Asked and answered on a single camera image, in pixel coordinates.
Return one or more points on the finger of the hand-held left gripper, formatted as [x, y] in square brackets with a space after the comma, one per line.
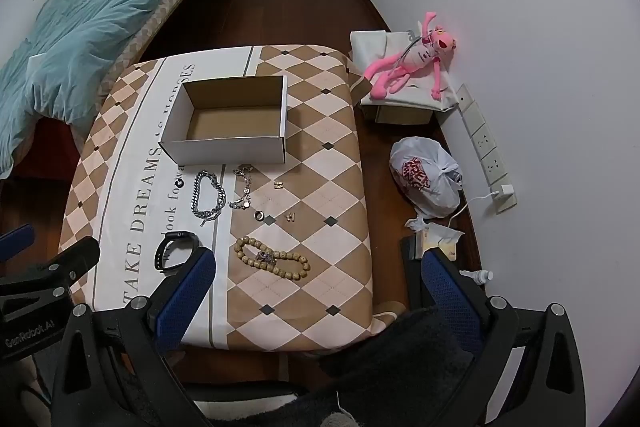
[17, 241]
[70, 259]

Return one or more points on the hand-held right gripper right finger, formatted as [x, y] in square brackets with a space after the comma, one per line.
[450, 302]

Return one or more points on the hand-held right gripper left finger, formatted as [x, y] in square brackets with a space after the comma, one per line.
[185, 297]

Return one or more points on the black smart band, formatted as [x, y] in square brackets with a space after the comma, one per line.
[180, 235]

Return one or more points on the small white bottle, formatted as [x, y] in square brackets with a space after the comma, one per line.
[480, 276]

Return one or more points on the pale yellow tissue pack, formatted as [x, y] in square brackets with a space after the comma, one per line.
[447, 251]

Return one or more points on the black flat object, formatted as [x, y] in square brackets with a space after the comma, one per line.
[412, 267]

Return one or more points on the crumpled white tissue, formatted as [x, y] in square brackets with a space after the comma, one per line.
[440, 234]

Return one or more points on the dark fleece clothing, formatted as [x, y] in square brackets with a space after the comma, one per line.
[400, 357]

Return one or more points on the white plastic bag red print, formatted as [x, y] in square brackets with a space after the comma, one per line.
[425, 187]

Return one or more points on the white charger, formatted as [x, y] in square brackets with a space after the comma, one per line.
[506, 191]

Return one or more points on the white power strip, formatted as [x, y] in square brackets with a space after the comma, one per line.
[482, 134]

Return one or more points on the brown cardboard box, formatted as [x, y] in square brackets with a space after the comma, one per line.
[400, 116]

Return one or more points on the checked printed tablecloth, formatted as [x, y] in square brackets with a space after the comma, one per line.
[320, 147]

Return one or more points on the teal blanket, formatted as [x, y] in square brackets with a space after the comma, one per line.
[75, 32]

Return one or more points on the pink plush toy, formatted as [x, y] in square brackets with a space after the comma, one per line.
[415, 54]

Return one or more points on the bed with patterned mattress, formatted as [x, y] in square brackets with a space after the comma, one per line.
[165, 2]

